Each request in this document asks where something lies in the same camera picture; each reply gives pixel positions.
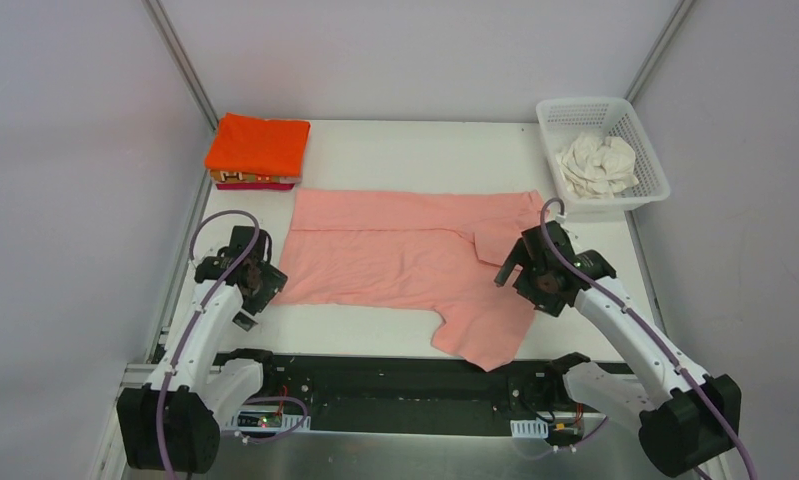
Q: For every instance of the left corner frame post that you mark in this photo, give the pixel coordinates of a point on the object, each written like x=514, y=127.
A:
x=160, y=18

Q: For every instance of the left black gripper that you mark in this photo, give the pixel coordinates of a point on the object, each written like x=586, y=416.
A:
x=260, y=287

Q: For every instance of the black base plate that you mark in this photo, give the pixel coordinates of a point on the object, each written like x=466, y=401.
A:
x=414, y=396

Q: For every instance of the white plastic basket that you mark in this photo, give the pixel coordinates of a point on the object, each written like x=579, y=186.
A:
x=562, y=121

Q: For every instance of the left white cable duct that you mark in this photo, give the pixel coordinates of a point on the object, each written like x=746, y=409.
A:
x=265, y=422

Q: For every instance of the magenta folded t-shirt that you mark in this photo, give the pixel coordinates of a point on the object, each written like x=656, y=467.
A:
x=282, y=187

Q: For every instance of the right white cable duct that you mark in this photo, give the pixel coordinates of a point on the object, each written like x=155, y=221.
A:
x=529, y=429

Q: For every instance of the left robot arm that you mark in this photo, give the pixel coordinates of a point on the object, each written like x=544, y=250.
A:
x=175, y=419

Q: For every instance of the orange folded t-shirt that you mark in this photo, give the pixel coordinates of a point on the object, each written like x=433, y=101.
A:
x=273, y=147

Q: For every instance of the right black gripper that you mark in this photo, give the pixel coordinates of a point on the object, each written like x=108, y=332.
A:
x=517, y=263

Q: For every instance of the pink t-shirt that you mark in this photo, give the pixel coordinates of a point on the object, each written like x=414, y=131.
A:
x=413, y=251

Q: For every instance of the white cable duct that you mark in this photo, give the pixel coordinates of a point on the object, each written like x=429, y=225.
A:
x=529, y=429
x=265, y=422

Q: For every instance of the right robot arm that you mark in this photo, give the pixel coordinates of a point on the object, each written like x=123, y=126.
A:
x=681, y=415

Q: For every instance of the white crumpled t-shirt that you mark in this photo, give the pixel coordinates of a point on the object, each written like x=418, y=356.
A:
x=596, y=167

